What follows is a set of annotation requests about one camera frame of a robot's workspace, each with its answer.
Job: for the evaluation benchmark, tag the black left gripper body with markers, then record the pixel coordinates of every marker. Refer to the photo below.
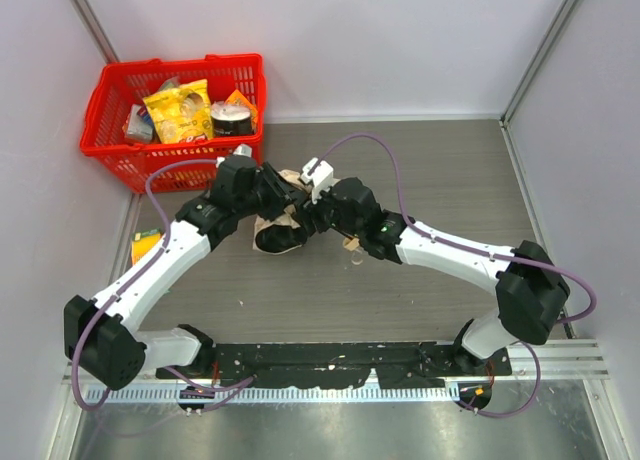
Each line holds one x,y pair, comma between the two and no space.
273,188

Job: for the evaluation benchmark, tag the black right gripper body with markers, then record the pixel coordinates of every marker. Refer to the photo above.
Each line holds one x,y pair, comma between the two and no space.
312,215

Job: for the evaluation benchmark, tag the beige and black umbrella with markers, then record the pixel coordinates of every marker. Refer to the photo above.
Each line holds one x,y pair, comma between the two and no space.
284,234

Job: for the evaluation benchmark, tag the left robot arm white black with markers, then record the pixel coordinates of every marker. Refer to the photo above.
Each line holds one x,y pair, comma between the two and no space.
103,335

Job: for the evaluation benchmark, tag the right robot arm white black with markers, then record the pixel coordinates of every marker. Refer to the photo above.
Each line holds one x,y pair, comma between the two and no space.
530,296

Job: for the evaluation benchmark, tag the black cd spindle case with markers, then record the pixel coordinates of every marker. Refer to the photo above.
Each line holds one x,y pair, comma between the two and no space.
228,121

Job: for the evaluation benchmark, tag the orange snack packet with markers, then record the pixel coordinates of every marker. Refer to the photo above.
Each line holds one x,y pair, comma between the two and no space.
244,107

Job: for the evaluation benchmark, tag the yellow chips bag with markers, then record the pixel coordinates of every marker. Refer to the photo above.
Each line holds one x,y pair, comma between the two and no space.
181,114

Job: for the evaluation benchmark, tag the orange juice carton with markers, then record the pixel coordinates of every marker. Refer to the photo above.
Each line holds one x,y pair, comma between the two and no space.
142,242

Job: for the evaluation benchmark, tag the grey small box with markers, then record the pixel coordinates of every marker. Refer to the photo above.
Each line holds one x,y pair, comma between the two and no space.
135,128

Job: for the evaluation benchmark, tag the red plastic shopping basket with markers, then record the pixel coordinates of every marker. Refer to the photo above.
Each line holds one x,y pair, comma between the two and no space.
145,115

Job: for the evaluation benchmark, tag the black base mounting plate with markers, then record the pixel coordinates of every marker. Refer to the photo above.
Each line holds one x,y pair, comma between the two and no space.
397,365

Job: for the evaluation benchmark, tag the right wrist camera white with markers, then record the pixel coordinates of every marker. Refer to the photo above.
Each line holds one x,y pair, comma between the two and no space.
318,176

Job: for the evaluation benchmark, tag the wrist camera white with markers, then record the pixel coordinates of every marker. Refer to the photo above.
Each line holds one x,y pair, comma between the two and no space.
242,150
318,176

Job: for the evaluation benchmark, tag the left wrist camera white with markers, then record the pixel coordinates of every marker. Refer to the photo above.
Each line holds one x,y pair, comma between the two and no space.
242,150

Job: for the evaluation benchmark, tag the white slotted cable duct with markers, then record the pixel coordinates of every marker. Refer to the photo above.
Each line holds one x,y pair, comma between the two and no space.
176,392

